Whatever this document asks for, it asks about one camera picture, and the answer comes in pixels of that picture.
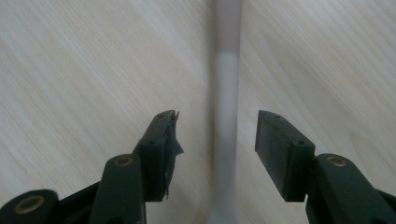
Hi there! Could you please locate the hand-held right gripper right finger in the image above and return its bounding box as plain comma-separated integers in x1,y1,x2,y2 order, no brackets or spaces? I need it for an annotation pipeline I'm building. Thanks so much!
254,109,396,224

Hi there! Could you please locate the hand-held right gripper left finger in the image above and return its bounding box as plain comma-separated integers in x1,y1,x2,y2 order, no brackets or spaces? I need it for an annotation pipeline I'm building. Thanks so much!
88,109,185,224

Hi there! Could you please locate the white plastic handle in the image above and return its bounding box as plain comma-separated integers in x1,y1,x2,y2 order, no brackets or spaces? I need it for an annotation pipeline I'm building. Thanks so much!
207,0,243,224

